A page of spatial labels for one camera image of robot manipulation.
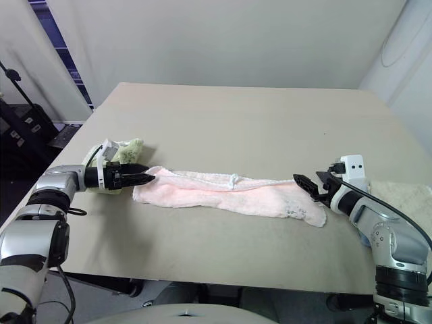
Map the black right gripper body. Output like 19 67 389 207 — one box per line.
318 177 344 208

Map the black robot shoulder cable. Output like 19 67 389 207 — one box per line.
56 263 76 324

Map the black light stand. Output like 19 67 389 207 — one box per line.
0 60 47 136

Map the pink towel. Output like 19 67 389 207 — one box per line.
132 165 329 227

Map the black case with labels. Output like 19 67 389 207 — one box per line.
0 99 57 166

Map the grey robot torso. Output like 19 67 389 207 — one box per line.
89 302 246 324

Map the cream towel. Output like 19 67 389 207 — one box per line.
366 180 432 234

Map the dark grey platform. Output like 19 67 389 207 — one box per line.
47 123 84 149

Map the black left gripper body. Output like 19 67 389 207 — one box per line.
103 161 126 190

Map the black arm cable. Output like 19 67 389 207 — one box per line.
327 161 432 250
68 144 104 217

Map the green towel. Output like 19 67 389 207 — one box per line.
80 136 146 196

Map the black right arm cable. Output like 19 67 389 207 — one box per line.
327 161 432 250

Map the blue striped panel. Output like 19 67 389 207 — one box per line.
32 0 95 111

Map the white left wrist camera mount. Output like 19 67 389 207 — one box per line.
97 138 119 189

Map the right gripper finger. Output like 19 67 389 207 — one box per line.
315 171 335 190
292 173 322 203

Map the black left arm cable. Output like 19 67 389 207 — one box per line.
68 144 104 217

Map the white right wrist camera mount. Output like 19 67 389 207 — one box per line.
339 154 369 193

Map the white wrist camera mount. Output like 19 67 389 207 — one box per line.
339 154 369 193
97 138 119 189

